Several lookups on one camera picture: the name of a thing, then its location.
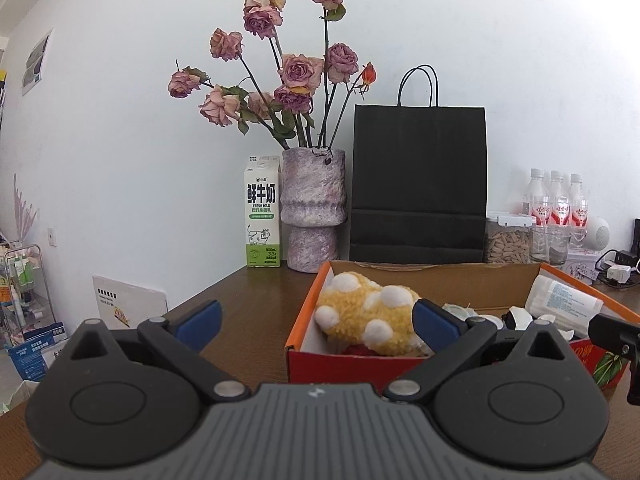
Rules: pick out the dried rose bouquet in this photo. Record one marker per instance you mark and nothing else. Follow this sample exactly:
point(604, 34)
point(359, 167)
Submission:
point(300, 70)

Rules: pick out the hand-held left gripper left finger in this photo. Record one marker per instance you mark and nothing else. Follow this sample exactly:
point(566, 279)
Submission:
point(200, 320)

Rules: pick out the clear container of seeds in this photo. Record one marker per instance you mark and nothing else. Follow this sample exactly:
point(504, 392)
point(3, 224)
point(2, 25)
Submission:
point(507, 247)

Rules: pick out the white wall outlet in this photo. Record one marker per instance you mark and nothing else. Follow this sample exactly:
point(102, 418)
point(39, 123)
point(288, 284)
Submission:
point(52, 236)

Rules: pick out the white flat carton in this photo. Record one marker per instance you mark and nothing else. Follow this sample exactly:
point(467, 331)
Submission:
point(130, 302)

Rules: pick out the wall poster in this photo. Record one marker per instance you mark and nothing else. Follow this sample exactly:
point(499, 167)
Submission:
point(36, 62)

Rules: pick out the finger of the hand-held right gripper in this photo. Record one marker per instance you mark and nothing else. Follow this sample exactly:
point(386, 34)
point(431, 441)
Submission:
point(612, 335)
point(635, 382)

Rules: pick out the black paper bag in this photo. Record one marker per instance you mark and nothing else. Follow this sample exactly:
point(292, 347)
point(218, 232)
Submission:
point(420, 170)

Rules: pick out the water bottle with red label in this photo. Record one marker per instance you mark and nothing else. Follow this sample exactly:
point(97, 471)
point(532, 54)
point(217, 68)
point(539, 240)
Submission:
point(579, 210)
point(536, 205)
point(560, 207)

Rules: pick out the yellow spotted plush toy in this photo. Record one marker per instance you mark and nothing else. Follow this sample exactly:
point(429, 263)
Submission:
point(360, 320)

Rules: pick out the purple stone vase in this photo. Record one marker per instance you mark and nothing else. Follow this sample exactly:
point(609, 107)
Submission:
point(312, 200)

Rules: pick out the clear glass jar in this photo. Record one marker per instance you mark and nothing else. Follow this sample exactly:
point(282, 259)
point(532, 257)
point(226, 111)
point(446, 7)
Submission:
point(550, 245)

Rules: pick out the white round speaker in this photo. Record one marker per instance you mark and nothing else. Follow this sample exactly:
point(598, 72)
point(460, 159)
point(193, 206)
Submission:
point(599, 232)

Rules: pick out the black power strip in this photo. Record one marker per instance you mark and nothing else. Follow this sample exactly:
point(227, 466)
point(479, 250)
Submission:
point(625, 257)

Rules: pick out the white tin box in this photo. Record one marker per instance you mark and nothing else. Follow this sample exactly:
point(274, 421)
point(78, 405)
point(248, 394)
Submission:
point(582, 262)

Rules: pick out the red cardboard box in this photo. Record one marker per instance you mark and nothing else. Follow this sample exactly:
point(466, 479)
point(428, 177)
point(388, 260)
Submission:
point(320, 367)

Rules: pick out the red rose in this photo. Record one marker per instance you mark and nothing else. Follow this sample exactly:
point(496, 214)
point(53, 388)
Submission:
point(357, 350)

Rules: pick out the white green milk carton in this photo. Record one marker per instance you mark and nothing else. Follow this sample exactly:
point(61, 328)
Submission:
point(262, 210)

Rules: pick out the blue boxes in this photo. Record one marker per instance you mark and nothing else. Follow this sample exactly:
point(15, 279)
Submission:
point(35, 357)

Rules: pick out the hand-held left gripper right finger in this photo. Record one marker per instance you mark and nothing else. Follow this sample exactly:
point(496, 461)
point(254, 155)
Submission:
point(437, 322)

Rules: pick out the white cotton swab box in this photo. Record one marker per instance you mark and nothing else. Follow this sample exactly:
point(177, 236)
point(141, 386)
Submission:
point(560, 300)

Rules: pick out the white charger block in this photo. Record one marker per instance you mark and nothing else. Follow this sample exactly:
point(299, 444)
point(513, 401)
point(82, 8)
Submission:
point(619, 274)

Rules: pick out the black power adapter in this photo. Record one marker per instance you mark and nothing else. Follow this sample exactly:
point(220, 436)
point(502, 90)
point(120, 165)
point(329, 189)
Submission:
point(636, 237)

